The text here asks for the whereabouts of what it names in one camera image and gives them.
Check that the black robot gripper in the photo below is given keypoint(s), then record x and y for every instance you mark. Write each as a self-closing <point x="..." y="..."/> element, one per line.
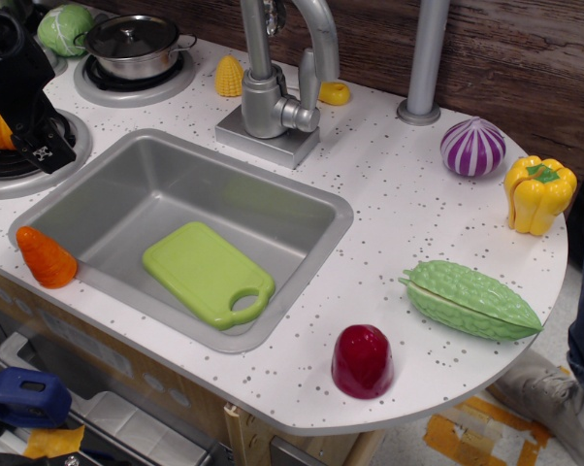
<point x="24" y="72"/>

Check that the orange toy carrot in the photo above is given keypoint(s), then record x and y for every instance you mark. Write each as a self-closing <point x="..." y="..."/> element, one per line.
<point x="50" y="264"/>

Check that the green plastic cutting board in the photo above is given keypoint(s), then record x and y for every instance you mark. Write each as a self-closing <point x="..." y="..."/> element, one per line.
<point x="210" y="277"/>

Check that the front grey stove burner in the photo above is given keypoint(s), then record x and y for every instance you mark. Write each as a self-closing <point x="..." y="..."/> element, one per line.
<point x="19" y="177"/>

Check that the grey stove burner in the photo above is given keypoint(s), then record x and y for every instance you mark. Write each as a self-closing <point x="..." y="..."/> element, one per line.
<point x="98" y="87"/>
<point x="19" y="177"/>

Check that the rear grey stove burner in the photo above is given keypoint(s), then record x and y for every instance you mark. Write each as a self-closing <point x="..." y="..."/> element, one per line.
<point x="98" y="87"/>

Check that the grey toy sink basin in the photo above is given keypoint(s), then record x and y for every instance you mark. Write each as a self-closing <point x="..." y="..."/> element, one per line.
<point x="149" y="184"/>

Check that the green toy cabbage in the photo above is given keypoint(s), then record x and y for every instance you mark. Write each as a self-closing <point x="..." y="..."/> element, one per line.
<point x="63" y="29"/>

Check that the small steel pot with lid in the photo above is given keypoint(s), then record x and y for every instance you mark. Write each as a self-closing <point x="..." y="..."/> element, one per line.
<point x="132" y="47"/>

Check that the yellow toy corn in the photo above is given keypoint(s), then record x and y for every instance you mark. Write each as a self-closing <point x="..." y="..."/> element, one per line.
<point x="228" y="78"/>

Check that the silver toy faucet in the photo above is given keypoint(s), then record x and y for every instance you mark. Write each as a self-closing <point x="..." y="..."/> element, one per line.
<point x="271" y="123"/>

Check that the blue clamp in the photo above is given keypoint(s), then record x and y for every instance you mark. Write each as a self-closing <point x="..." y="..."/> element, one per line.
<point x="33" y="399"/>

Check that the toy oven door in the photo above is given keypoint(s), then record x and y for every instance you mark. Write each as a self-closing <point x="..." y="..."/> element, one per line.
<point x="115" y="415"/>

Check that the small yellow toy piece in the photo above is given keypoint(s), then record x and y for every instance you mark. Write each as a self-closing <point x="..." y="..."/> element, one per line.
<point x="334" y="93"/>

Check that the grey vertical pole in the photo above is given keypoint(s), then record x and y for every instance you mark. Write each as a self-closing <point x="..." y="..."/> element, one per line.
<point x="420" y="107"/>

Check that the dark red toy fruit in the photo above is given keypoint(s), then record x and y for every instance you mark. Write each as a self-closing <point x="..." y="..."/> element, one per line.
<point x="362" y="363"/>

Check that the purple striped toy onion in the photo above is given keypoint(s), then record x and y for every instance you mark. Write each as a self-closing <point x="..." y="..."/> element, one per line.
<point x="473" y="147"/>

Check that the green toy bitter melon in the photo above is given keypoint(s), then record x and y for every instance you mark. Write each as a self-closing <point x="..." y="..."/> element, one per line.
<point x="469" y="301"/>

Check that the yellow toy bell pepper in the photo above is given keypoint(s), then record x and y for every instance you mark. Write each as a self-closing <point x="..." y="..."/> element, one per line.
<point x="537" y="191"/>

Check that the orange floor tape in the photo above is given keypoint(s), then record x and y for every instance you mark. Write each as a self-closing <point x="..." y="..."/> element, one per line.
<point x="479" y="432"/>

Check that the grey sneaker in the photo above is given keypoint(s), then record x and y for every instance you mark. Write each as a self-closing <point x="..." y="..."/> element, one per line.
<point x="538" y="390"/>

